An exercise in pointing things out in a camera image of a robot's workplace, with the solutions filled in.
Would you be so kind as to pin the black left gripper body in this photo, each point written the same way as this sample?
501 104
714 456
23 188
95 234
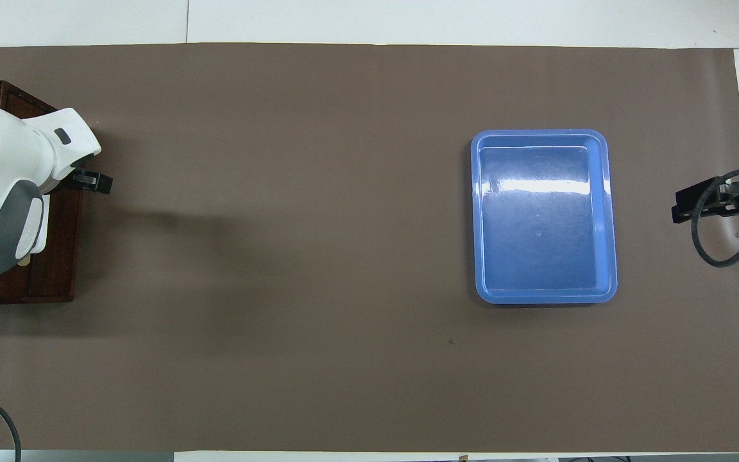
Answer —
77 178

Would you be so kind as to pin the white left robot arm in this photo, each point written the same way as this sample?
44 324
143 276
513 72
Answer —
4 167

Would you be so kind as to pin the blue plastic tray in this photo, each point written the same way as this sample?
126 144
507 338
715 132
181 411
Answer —
543 218

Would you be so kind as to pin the brown paper table mat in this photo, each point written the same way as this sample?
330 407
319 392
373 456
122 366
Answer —
318 256

